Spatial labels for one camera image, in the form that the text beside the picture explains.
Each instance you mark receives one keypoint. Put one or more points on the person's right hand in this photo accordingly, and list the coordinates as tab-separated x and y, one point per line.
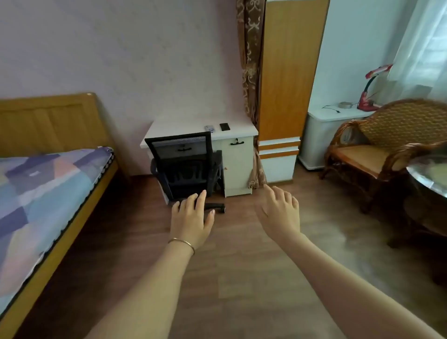
281	216

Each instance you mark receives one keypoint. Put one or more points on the person's left hand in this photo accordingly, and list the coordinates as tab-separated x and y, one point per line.
190	223

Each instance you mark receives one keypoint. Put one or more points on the white phone purple camera trim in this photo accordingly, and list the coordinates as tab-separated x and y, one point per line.
209	128

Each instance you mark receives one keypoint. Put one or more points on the black phone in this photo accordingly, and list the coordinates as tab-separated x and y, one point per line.
225	126

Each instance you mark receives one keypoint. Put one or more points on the person's right forearm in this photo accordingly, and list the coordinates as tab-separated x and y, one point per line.
342	297

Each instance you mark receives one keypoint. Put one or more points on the person's left forearm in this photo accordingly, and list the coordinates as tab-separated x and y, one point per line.
153	297

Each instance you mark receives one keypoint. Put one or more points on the black office chair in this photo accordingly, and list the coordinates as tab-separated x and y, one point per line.
188	167

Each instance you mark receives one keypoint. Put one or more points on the white cabinet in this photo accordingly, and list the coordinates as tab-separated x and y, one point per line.
317	132

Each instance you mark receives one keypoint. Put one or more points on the white desk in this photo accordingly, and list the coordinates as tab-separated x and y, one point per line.
181	127

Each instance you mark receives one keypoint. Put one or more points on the grey tape roll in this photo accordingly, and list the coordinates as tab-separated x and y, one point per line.
345	104

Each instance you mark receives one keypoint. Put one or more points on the red desk lamp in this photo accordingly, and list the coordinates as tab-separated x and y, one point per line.
366	101

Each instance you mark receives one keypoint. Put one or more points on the orange white wooden wardrobe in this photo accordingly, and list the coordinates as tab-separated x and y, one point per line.
290	70

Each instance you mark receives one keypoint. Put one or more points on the wicker armchair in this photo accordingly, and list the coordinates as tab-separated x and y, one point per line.
401	122

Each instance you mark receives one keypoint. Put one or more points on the round glass table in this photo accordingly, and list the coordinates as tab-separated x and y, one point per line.
429	174

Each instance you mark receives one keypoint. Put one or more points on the brown patterned curtain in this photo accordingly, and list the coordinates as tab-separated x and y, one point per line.
249	52

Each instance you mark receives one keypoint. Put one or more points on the sheer white curtain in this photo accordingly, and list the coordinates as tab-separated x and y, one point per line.
419	45

